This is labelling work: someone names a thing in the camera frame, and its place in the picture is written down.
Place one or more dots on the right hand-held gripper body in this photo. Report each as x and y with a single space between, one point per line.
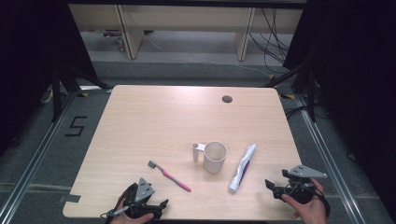
303 171

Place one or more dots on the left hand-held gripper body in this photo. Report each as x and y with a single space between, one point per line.
144 189

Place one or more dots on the pink toothbrush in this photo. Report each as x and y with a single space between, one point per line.
171 177

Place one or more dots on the white purple toothpaste tube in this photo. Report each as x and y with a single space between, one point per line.
241 171

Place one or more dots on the person's left hand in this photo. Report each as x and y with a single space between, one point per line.
120 219

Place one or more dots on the person's right hand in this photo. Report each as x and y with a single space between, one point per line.
311 213

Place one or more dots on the black metal stand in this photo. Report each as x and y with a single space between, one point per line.
56 96
311 93

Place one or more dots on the black curtain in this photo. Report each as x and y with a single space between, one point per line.
31 62
358 77

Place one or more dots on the small colourful clutter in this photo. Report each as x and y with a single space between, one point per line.
120 42

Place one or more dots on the aluminium floor rail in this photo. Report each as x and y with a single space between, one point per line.
34 161
327 149

